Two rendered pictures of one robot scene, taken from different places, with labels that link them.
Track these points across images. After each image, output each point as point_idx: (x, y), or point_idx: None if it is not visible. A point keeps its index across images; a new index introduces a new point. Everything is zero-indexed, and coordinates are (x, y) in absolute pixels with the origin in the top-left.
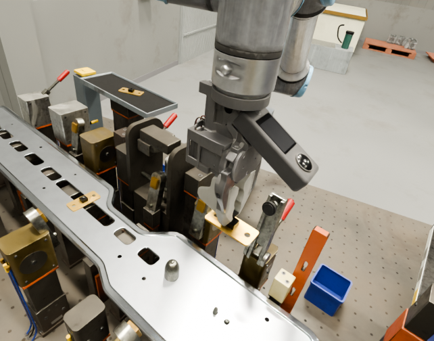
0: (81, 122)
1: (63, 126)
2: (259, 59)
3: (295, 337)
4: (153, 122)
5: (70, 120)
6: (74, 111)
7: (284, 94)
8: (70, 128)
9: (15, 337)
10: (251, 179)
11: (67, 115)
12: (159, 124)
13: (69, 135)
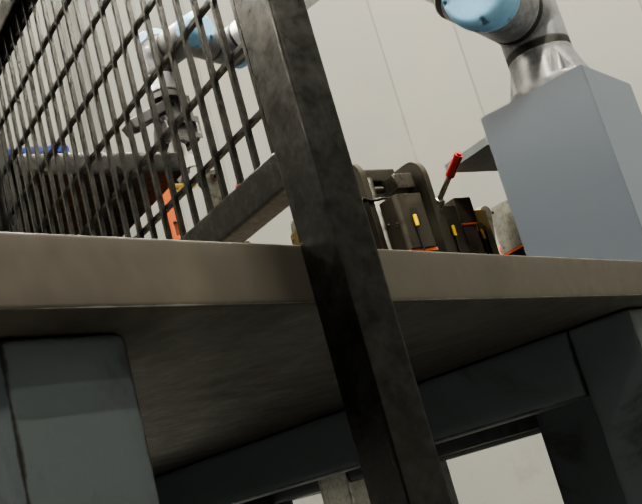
0: (477, 209)
1: (493, 225)
2: (170, 78)
3: None
4: (407, 169)
5: (499, 216)
6: (500, 203)
7: (484, 34)
8: (501, 228)
9: None
10: (171, 148)
11: (495, 209)
12: (415, 170)
13: (503, 239)
